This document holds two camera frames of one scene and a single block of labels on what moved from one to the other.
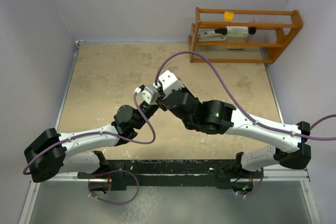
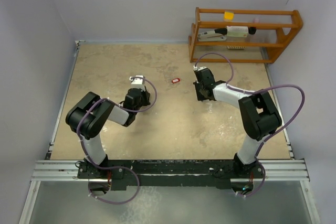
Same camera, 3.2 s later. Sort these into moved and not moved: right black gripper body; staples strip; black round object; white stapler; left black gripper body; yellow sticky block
Moved: right black gripper body; left black gripper body
Not moved: staples strip; white stapler; black round object; yellow sticky block
